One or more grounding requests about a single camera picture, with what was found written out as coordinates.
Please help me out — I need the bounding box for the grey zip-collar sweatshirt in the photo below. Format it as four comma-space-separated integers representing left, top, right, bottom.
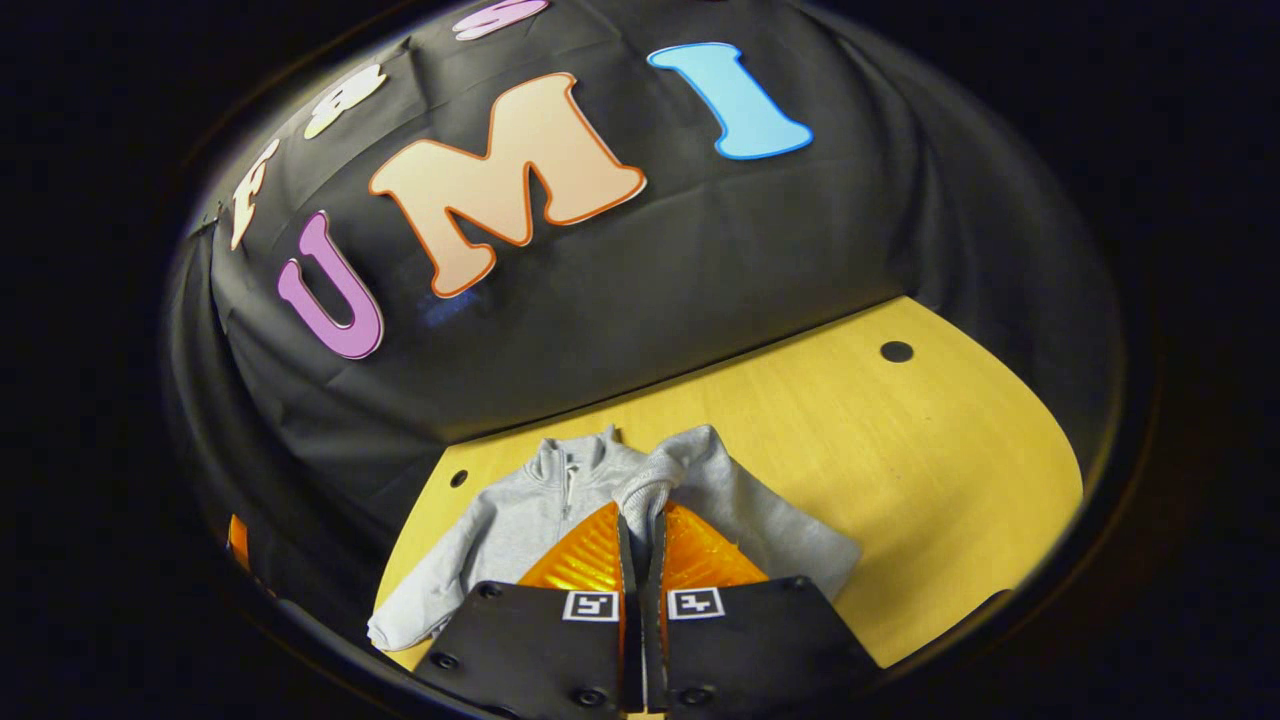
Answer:
367, 424, 863, 652

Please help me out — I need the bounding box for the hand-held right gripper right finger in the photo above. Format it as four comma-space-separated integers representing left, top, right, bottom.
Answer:
641, 500, 883, 720

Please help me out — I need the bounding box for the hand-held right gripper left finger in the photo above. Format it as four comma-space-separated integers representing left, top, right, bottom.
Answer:
415, 500, 642, 720

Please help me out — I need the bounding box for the black backdrop cloth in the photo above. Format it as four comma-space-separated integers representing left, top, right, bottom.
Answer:
165, 0, 1126, 626

